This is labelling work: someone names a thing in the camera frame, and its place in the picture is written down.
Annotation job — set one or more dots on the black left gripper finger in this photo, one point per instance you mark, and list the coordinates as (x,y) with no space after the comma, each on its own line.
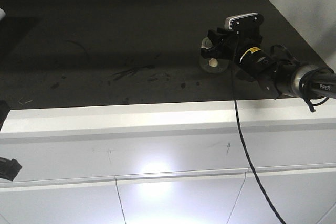
(4,111)
(9,168)

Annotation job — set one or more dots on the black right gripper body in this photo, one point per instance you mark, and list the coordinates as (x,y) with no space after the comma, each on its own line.
(237,42)

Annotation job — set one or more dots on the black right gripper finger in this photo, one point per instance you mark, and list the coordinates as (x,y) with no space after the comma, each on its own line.
(215,52)
(220,36)

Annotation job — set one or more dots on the glass jar with white lid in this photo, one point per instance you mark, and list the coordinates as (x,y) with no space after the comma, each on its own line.
(212,65)

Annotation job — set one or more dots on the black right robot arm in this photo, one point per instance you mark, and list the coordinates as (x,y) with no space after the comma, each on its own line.
(277,73)

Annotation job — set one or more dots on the white pipe end at left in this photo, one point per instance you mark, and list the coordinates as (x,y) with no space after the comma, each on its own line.
(2,14)

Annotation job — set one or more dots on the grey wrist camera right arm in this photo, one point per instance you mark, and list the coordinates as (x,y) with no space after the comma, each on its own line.
(243,22)

